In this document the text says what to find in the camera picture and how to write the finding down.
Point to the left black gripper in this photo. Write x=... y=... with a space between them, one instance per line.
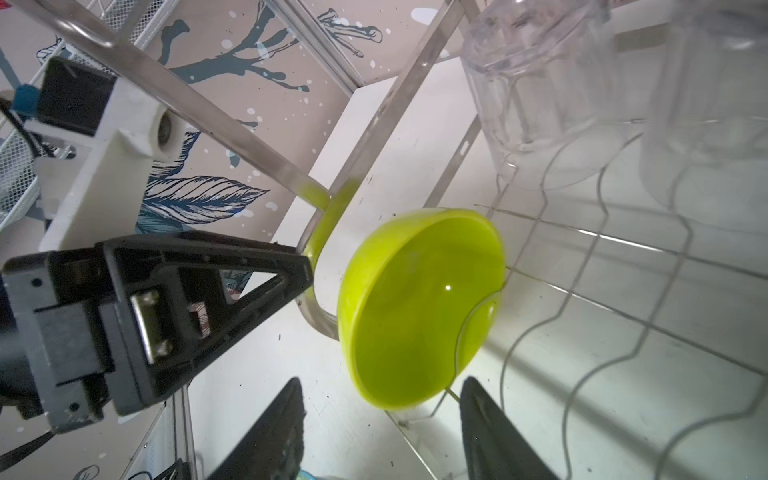
x=129 y=322

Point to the clear glass tumbler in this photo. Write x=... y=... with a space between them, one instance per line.
x=545 y=79
x=704 y=152

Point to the steel two-tier dish rack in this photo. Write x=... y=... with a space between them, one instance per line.
x=630 y=342

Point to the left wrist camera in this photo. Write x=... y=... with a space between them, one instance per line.
x=108 y=189

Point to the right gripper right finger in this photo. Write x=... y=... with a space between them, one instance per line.
x=493 y=447

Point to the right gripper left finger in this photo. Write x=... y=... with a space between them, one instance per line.
x=273 y=447

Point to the lime green bowl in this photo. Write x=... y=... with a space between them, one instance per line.
x=416 y=303

